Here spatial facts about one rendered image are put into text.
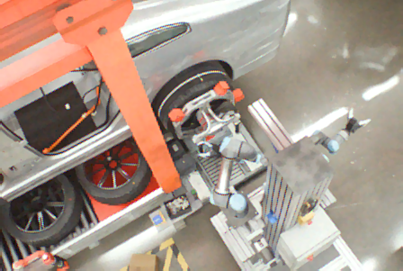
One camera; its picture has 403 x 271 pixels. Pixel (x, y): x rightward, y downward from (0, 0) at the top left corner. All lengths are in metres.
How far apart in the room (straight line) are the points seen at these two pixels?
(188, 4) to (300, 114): 2.04
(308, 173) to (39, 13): 1.50
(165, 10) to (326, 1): 2.78
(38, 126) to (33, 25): 2.46
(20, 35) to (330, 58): 3.88
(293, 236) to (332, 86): 2.23
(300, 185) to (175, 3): 1.53
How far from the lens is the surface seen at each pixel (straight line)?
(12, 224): 4.50
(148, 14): 3.31
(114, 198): 4.27
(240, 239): 3.79
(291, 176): 2.57
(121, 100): 2.59
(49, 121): 4.35
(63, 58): 2.19
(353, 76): 5.26
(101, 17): 1.95
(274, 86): 5.09
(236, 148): 3.35
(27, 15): 2.01
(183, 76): 3.82
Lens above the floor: 4.46
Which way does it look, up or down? 64 degrees down
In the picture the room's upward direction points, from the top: 11 degrees counter-clockwise
